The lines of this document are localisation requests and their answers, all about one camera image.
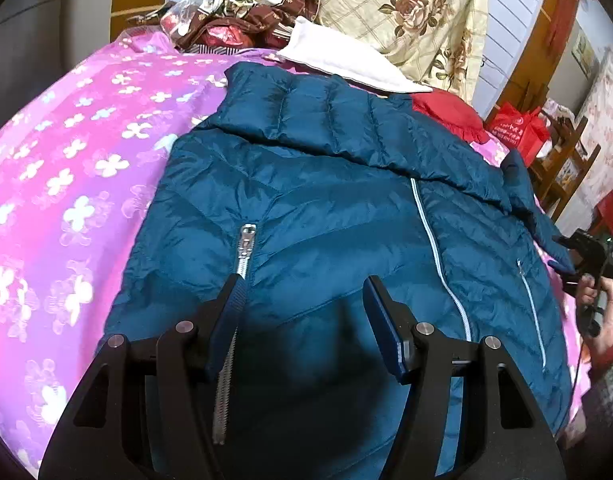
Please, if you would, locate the grey refrigerator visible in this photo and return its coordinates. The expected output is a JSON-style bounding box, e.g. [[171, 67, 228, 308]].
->
[[0, 0, 111, 127]]

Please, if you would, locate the dark blue puffer jacket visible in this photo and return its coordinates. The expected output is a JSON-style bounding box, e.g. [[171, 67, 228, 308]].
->
[[105, 62, 572, 479]]

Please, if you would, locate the wooden chair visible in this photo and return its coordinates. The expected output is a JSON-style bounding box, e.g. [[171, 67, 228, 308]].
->
[[529, 112, 601, 221]]

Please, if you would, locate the red packaged item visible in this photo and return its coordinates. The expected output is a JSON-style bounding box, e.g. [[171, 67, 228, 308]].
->
[[200, 25, 254, 49]]

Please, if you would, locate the pink floral bed quilt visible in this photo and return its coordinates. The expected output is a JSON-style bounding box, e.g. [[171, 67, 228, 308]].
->
[[0, 32, 587, 479]]

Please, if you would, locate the white pillow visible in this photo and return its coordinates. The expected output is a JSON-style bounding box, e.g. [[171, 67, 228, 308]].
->
[[276, 16, 432, 94]]

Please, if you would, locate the red shopping bag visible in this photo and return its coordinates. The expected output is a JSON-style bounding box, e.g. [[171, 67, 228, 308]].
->
[[486, 102, 550, 167]]

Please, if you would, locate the cream floral rose quilt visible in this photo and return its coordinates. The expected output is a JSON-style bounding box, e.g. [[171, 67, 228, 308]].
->
[[318, 0, 489, 103]]

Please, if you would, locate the red ruffled cushion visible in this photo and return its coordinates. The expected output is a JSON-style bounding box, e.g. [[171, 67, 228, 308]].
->
[[411, 89, 489, 144]]

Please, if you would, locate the brown floral crumpled bedding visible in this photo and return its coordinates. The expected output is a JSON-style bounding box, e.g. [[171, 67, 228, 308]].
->
[[160, 0, 320, 52]]

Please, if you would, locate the person's right hand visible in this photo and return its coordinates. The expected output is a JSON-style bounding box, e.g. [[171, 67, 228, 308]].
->
[[575, 274, 613, 368]]

